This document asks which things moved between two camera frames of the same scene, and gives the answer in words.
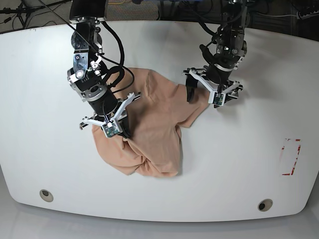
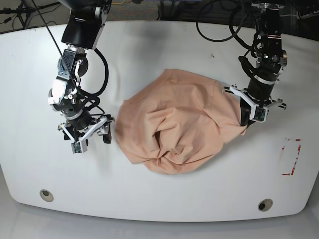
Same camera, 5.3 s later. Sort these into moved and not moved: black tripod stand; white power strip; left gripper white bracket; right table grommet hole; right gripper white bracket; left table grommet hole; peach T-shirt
Moved: peach T-shirt; right gripper white bracket; left gripper white bracket
Not moved: right table grommet hole; white power strip; left table grommet hole; black tripod stand
